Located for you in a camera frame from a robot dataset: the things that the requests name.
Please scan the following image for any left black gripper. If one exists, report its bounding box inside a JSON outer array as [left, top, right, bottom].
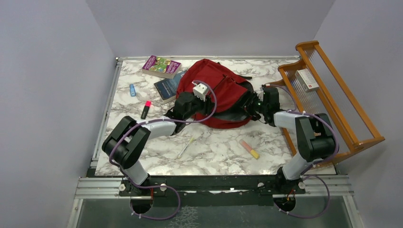
[[183, 92, 216, 120]]

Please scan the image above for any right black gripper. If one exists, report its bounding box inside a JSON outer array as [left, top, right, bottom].
[[233, 91, 268, 116]]

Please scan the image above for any dark blue book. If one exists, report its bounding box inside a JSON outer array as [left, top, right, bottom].
[[154, 70, 187, 104]]

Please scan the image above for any red backpack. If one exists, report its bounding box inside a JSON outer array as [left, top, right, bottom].
[[176, 59, 254, 129]]

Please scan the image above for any purple green paperback book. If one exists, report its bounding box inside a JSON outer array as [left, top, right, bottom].
[[142, 55, 182, 79]]

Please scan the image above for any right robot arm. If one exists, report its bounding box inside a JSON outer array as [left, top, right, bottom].
[[244, 85, 339, 193]]

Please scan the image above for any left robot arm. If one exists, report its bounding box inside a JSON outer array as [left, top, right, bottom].
[[102, 92, 217, 195]]

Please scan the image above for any pink black highlighter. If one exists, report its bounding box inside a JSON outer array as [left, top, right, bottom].
[[141, 101, 152, 120]]

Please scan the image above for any white red small box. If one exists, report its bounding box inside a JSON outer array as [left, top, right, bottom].
[[295, 68, 319, 92]]

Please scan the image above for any orange wooden rack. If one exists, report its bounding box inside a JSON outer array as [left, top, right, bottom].
[[274, 40, 385, 168]]

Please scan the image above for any light blue highlighter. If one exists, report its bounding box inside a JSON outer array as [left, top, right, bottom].
[[129, 84, 136, 97]]

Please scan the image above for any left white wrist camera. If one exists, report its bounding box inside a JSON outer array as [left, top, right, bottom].
[[192, 81, 210, 102]]

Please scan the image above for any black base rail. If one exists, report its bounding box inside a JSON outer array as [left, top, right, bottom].
[[86, 168, 322, 209]]

